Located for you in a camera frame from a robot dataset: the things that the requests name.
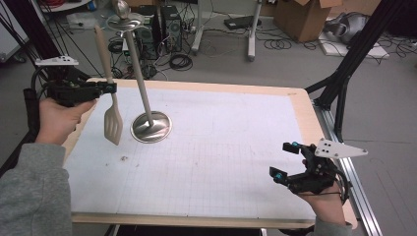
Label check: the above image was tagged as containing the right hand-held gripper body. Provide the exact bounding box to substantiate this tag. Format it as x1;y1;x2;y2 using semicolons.
287;137;369;195

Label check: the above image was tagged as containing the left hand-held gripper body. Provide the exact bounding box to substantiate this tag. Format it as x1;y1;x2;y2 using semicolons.
34;55;101;108

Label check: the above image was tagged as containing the beige slotted spatula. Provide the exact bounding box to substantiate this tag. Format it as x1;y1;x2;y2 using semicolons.
93;24;124;147

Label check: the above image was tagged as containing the steel utensil stand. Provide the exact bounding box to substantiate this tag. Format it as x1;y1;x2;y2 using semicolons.
106;0;173;145

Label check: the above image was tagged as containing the person's right hand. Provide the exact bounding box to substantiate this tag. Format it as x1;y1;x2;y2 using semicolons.
295;181;348;227

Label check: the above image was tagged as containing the person's left hand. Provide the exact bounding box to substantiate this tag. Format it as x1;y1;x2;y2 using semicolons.
34;97;97;147

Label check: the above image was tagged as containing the black computer tower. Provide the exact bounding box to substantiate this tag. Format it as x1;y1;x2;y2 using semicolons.
136;4;162;62
159;4;183;55

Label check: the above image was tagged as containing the white grid mat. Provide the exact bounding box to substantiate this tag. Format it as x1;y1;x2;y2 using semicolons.
63;87;318;220

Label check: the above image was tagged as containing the white desk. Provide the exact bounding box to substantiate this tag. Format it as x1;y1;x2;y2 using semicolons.
191;0;264;63

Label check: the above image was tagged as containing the large cardboard box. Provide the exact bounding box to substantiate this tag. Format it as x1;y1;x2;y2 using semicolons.
273;0;343;43

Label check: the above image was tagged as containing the white foam board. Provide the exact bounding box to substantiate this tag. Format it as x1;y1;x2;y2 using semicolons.
318;30;391;61

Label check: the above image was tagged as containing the grey plastic device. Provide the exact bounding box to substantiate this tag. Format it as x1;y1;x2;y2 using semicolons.
324;12;371;45

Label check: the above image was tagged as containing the flat black box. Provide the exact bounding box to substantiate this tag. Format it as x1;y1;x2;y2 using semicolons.
223;15;264;31

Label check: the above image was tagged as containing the thin black cable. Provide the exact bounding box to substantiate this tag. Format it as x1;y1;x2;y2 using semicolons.
333;168;352;207

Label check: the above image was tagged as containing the thick black cable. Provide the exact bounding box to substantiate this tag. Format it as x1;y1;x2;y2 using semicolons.
23;65;50;139

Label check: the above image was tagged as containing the aluminium rail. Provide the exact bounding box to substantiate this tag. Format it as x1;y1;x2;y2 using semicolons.
314;104;384;236

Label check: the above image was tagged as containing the coiled black cable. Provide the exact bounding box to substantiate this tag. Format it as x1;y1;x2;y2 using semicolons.
168;53;195;72

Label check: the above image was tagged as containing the black metal frame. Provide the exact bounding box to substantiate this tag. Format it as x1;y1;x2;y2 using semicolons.
304;0;407;143

